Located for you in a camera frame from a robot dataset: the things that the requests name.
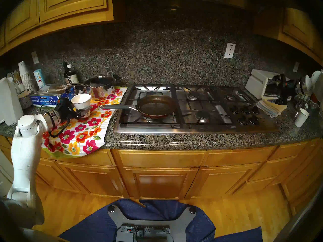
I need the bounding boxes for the thick black gripper cable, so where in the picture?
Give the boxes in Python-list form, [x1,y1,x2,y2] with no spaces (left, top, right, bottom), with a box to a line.
[48,119,70,138]

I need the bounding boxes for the wooden upper cabinet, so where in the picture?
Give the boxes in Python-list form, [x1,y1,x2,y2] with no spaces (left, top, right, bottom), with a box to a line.
[252,7,323,65]
[0,0,114,56]

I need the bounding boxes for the dark bottle white cap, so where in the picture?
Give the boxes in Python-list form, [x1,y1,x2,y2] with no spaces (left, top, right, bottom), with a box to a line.
[66,64,79,84]

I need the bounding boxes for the wooden chopsticks bundle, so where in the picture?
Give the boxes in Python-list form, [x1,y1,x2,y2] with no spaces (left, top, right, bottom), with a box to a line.
[11,70,22,85]

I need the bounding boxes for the blue patterned paper cup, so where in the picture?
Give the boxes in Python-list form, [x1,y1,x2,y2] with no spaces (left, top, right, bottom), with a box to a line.
[33,69,46,88]

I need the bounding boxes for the small patterned basket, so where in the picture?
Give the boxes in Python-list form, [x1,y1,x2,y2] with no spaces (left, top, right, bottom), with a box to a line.
[18,90,33,110]

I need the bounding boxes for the stack of white cups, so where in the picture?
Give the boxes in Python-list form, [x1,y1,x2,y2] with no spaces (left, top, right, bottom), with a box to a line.
[18,61,36,92]

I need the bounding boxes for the stainless steel gas cooktop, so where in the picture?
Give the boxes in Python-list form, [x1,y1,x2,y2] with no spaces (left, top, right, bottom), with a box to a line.
[113,84,279,135]

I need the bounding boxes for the narrow black stove grate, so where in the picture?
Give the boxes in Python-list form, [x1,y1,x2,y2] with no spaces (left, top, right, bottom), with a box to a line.
[219,86,256,104]

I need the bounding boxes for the blue foil sheet box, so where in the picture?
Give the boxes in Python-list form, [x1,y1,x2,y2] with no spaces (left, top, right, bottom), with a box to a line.
[30,84,76,108]

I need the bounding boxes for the floral kitchen towel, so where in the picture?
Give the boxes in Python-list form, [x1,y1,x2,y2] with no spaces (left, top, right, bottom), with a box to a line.
[42,86,128,159]

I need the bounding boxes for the yellow folded cloth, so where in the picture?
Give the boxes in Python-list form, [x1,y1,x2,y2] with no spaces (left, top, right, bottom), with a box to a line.
[261,97,287,113]

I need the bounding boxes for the white toaster oven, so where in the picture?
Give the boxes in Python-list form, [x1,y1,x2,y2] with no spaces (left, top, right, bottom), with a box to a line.
[245,69,284,100]

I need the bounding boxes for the brown frying pan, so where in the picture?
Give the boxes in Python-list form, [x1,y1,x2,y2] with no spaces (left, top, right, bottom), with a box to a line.
[98,94,177,119]

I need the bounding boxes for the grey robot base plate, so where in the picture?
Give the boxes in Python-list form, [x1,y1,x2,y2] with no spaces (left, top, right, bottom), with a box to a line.
[108,205,197,242]

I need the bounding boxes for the metal kitchen utensils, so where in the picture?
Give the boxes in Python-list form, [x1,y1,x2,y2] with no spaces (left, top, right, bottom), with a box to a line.
[293,93,309,118]

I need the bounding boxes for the stainless steel saucepan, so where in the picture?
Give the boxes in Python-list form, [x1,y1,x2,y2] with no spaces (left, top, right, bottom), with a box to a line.
[67,75,122,101]

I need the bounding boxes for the white wall power outlet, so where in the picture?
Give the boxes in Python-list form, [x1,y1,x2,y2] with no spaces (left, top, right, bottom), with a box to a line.
[224,43,236,59]

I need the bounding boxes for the white paper cup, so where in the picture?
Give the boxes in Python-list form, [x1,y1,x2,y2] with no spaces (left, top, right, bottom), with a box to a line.
[294,108,310,128]
[71,94,92,118]

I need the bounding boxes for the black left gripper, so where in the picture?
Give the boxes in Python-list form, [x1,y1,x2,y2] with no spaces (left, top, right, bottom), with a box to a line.
[54,98,92,119]

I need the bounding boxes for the wide black stove grate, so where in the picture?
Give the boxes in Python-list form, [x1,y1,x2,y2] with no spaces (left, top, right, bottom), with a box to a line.
[175,85,236,125]
[119,85,181,126]

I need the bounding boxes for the wooden lower cabinets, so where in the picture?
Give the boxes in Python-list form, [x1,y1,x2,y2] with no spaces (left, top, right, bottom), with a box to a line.
[0,134,323,217]

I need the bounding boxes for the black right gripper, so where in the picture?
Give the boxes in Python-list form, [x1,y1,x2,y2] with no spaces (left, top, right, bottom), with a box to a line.
[267,74,301,105]

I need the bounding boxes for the white and blue folded cloths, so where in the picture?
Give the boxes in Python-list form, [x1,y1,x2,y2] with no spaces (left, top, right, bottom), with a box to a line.
[256,101,280,118]

